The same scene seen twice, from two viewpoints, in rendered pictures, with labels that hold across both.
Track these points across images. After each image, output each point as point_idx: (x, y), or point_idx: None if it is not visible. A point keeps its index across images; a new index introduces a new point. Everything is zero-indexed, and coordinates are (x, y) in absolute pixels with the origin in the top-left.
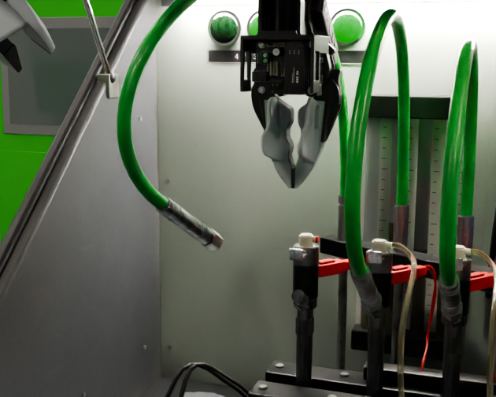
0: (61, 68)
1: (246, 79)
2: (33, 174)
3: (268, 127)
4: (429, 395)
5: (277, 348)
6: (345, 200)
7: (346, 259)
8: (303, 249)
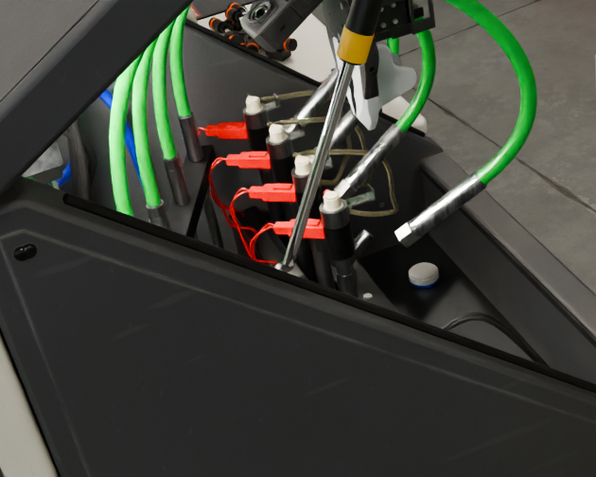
0: None
1: (423, 18)
2: None
3: (398, 65)
4: (298, 266)
5: None
6: (434, 54)
7: (279, 225)
8: (345, 201)
